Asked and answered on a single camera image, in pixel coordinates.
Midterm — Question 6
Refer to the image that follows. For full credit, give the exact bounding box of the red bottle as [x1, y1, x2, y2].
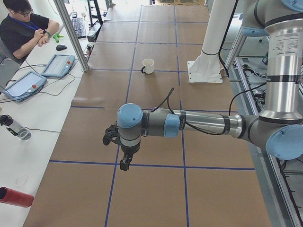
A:
[0, 187, 34, 208]

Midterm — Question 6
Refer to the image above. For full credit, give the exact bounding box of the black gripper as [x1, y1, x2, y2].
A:
[120, 143, 140, 171]

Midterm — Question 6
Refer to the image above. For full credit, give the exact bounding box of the blue teach pendant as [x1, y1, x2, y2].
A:
[3, 71, 47, 102]
[41, 54, 75, 78]

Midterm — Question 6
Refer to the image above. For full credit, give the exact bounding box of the aluminium side frame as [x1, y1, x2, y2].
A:
[226, 33, 303, 227]

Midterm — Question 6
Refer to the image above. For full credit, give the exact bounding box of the aluminium frame post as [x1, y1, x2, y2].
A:
[53, 0, 89, 72]

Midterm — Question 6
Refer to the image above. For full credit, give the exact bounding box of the seated person black shirt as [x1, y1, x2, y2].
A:
[0, 0, 60, 60]

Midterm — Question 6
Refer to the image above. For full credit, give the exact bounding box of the white smiley mug black handle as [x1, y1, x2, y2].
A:
[141, 58, 155, 74]

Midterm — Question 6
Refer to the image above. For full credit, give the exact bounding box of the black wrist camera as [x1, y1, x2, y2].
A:
[102, 124, 120, 146]

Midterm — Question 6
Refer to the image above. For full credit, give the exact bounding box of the clear water bottle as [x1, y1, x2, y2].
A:
[0, 115, 31, 140]

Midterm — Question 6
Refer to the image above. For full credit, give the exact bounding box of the black computer mouse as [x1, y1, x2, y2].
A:
[56, 44, 67, 51]

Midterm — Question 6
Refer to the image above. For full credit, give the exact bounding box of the green tool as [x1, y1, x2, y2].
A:
[53, 33, 64, 43]

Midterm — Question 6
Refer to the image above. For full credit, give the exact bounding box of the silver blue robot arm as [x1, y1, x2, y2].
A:
[116, 0, 303, 171]

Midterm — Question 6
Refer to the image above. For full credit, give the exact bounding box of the near blue teach pendant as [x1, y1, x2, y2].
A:
[3, 71, 47, 102]

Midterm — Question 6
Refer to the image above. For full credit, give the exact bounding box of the far blue teach pendant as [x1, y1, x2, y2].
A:
[41, 54, 75, 78]

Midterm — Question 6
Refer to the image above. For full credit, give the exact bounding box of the black keyboard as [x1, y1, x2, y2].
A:
[71, 17, 86, 38]

